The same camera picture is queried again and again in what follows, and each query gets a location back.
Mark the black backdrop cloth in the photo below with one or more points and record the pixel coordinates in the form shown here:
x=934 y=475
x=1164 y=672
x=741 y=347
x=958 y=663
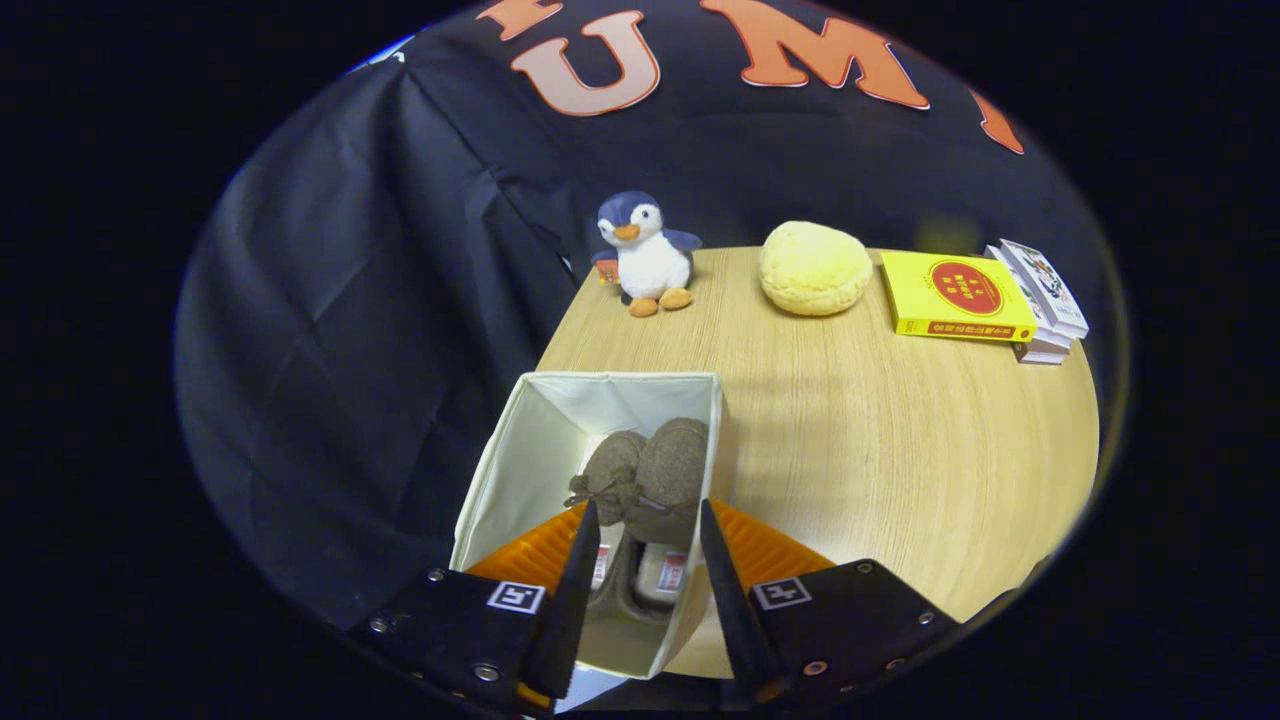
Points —
x=380 y=300

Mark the yellow book with red circle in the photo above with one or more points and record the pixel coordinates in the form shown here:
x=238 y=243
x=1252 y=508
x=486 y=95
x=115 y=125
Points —
x=960 y=295

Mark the yellow round bun plush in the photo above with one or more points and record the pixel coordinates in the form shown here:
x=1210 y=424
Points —
x=815 y=268

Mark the cream fabric storage box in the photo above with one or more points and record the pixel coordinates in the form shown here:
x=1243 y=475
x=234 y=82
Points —
x=520 y=470

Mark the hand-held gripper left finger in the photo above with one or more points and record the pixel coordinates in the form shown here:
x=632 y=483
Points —
x=470 y=630

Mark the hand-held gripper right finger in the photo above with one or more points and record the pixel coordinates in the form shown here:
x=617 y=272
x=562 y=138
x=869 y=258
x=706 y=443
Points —
x=850 y=615

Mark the white illustrated book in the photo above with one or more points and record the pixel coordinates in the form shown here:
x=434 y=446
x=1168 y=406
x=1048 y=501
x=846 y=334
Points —
x=1050 y=285

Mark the penguin plush toy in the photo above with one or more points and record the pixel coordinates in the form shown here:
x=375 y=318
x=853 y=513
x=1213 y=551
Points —
x=650 y=262

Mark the brown felt shoe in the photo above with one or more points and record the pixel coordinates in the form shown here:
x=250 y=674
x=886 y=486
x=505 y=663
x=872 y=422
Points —
x=612 y=465
x=672 y=470

